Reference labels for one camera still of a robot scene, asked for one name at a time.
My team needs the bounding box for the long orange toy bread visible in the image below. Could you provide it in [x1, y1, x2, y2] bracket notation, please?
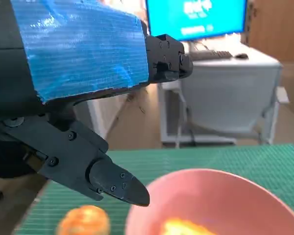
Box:
[161, 217, 218, 235]

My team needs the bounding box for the round toy bread bun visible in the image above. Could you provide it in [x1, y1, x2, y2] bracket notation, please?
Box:
[56, 205, 111, 235]

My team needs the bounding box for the pink bowl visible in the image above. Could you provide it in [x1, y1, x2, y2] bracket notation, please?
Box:
[124, 168, 294, 235]

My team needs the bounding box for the white desk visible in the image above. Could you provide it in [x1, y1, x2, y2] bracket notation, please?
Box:
[159, 43, 290, 148]

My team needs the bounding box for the blue-screen monitor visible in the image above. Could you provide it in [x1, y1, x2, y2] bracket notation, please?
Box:
[146, 0, 248, 42]

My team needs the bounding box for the black left hand blue tape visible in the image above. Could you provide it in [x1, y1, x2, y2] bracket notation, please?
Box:
[0, 0, 194, 208]

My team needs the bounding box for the green cutting mat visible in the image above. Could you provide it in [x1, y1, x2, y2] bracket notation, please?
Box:
[13, 143, 294, 235]

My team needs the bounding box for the black keyboard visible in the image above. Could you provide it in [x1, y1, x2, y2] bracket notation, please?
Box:
[190, 50, 233, 60]

